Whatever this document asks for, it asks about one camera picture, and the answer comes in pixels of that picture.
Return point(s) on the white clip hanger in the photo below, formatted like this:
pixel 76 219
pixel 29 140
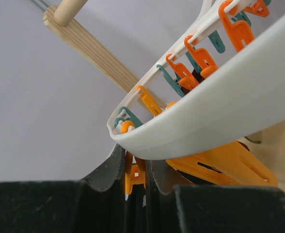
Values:
pixel 245 95

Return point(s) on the right wooden post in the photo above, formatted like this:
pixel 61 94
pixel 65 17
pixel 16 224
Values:
pixel 92 50

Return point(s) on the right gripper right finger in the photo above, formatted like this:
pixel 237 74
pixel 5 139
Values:
pixel 175 205

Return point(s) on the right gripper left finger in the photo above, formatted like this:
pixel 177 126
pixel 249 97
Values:
pixel 94 204

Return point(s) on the orange clothespin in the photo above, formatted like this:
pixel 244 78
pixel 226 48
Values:
pixel 229 164
pixel 135 172

